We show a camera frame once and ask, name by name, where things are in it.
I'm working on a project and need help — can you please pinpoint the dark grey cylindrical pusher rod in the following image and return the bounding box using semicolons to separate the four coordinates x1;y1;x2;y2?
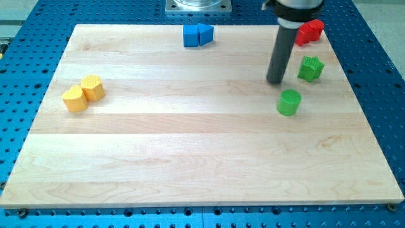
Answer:
266;26;299;84

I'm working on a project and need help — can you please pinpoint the green star block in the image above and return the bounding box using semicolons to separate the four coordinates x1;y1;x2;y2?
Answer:
297;56;325;83

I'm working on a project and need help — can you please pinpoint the green cylinder block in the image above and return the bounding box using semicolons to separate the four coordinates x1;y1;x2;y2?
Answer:
277;89;302;116

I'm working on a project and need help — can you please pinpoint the red block left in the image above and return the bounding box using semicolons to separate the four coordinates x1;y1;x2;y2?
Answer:
295;23;312;46

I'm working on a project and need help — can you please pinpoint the red block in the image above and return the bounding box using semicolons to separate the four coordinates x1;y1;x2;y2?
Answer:
295;23;312;46
308;19;325;41

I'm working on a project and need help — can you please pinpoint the red block right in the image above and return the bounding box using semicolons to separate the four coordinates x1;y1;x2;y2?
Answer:
308;19;325;41

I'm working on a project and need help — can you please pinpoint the blue triangle block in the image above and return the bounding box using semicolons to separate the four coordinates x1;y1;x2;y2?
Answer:
197;23;214;46

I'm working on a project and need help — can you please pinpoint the blue cube block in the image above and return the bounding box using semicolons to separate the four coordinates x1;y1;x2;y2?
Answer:
183;25;199;47

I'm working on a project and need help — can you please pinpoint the wooden board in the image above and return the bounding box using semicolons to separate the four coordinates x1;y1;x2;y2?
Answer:
1;24;404;208

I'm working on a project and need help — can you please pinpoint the yellow hexagon block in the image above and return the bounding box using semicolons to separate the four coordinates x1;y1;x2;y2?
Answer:
80;75;106;101

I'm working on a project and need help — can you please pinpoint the yellow heart block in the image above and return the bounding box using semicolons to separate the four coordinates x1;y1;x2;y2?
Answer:
62;85;88;112

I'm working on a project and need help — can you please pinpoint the blue perforated table plate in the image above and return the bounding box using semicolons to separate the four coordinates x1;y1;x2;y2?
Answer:
1;1;404;227

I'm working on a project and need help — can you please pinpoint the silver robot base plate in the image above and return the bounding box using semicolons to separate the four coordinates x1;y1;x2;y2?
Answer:
165;0;232;13

